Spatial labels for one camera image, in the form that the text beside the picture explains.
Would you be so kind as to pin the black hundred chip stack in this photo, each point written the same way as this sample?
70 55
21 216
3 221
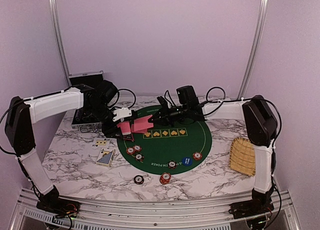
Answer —
138 179

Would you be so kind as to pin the red five chip stack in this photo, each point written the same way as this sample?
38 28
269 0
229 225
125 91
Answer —
165 178

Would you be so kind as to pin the aluminium frame post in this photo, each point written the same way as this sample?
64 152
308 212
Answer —
58 37
260 24

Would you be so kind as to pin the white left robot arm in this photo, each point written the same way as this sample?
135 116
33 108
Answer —
23 113

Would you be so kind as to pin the face up card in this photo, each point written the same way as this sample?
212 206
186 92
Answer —
101 142

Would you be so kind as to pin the red chips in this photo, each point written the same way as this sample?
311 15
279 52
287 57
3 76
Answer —
197 156
134 149

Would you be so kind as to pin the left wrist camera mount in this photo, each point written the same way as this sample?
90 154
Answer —
121 113

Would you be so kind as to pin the red playing card deck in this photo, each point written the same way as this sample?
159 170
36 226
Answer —
124 127

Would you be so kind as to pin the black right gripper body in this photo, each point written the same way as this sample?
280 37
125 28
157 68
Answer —
170 116

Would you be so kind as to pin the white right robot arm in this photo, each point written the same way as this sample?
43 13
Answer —
262 130

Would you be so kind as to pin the woven bamboo basket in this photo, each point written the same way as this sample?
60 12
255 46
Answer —
242 156

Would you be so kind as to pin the dealt card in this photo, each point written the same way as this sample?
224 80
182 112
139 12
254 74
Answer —
142 124

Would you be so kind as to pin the triangular all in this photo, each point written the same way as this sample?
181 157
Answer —
128 137

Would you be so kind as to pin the blue small blind button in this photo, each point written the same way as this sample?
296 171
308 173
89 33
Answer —
187 161

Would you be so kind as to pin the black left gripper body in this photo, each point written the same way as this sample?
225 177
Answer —
100 111

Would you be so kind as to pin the aluminium frame post right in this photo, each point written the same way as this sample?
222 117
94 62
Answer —
260 24

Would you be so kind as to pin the round green poker mat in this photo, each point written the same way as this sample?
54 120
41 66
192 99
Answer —
162 144

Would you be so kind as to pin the aluminium front rail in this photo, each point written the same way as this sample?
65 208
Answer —
202 214

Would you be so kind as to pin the aluminium frame post left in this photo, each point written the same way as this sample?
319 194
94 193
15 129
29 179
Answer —
58 37

